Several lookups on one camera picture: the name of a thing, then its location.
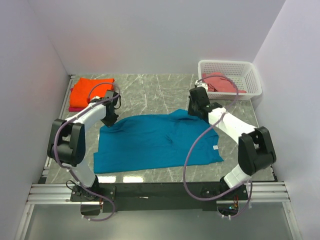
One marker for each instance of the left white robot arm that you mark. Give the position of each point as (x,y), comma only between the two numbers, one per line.
(67,141)

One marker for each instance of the pink t shirt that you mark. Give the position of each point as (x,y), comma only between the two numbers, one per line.
(216,82)

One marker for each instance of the folded orange t shirt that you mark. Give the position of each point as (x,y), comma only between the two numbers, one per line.
(81,91)

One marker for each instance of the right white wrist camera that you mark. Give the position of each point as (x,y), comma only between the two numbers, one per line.
(200,83)

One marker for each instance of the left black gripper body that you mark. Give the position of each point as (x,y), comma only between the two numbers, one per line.
(110,119)

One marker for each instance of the blue t shirt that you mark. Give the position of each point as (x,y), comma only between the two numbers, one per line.
(143,142)

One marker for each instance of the white plastic basket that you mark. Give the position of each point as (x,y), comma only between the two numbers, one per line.
(242,73)

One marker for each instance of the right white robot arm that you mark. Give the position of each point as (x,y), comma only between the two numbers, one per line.
(255,147)

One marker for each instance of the aluminium frame rail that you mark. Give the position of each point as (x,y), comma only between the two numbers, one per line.
(59,194)

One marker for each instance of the folded magenta t shirt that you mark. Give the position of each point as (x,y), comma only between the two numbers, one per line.
(73,109)

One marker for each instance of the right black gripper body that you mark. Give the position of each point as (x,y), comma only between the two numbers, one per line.
(192,108)

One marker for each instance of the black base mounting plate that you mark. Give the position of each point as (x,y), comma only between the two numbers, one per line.
(119,197)

